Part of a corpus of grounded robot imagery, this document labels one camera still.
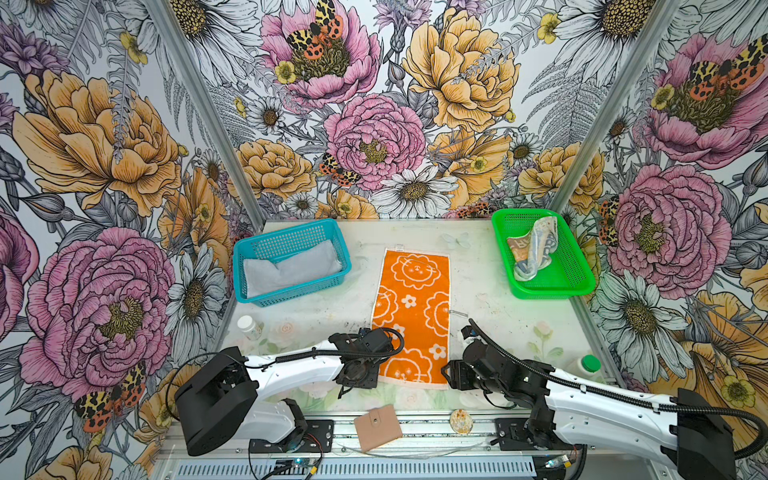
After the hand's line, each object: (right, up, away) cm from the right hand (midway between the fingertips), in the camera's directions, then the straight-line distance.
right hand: (453, 382), depth 80 cm
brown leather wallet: (-20, -9, -5) cm, 22 cm away
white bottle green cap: (+33, +6, -3) cm, 34 cm away
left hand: (-24, -2, +2) cm, 25 cm away
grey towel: (-51, +29, +24) cm, 63 cm away
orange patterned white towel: (-9, +19, +20) cm, 29 cm away
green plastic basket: (+43, +26, +25) cm, 56 cm away
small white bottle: (-56, +12, +7) cm, 58 cm away
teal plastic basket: (-59, +36, +27) cm, 74 cm away
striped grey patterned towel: (+33, +34, +26) cm, 54 cm away
